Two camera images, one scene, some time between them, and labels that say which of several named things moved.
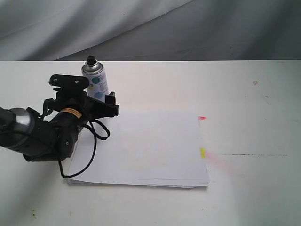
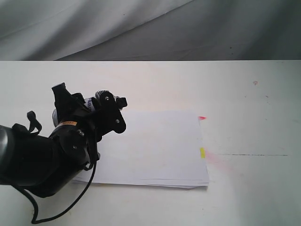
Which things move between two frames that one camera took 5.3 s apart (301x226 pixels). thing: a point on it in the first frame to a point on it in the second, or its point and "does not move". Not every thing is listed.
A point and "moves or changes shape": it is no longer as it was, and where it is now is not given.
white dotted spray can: x=98 y=86 moves or changes shape
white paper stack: x=143 y=148 does not move
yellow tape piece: x=202 y=151 does not move
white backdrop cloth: x=150 y=30 does not move
